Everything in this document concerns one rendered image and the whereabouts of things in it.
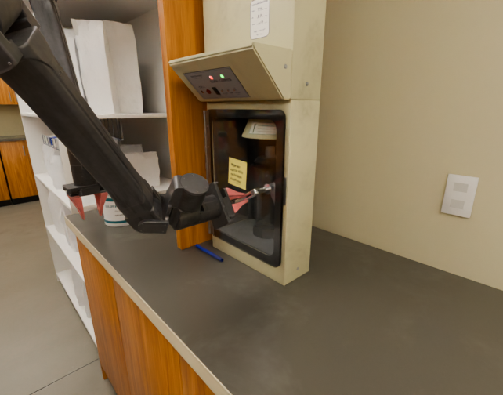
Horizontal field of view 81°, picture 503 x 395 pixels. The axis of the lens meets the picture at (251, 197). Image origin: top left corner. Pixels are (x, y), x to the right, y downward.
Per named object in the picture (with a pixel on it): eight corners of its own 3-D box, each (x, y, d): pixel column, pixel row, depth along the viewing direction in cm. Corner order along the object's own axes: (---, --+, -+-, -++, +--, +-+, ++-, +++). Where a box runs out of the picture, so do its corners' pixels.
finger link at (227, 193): (249, 182, 73) (218, 189, 67) (259, 208, 72) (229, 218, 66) (234, 190, 78) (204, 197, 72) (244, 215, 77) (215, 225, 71)
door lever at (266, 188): (251, 203, 79) (247, 194, 79) (273, 191, 72) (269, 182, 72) (235, 208, 76) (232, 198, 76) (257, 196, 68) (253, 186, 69)
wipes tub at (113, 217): (131, 213, 131) (127, 180, 127) (143, 221, 122) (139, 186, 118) (100, 220, 123) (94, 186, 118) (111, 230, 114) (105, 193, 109)
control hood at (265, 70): (206, 101, 86) (204, 64, 84) (291, 99, 64) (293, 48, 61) (170, 101, 79) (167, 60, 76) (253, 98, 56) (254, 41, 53)
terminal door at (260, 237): (212, 233, 98) (207, 108, 86) (280, 269, 76) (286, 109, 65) (211, 234, 97) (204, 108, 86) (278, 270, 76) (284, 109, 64)
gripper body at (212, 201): (219, 180, 68) (192, 186, 63) (235, 221, 67) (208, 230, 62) (207, 190, 73) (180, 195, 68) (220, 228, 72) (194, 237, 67)
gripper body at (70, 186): (110, 188, 83) (106, 162, 81) (69, 196, 76) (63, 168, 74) (102, 184, 87) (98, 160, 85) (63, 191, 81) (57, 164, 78)
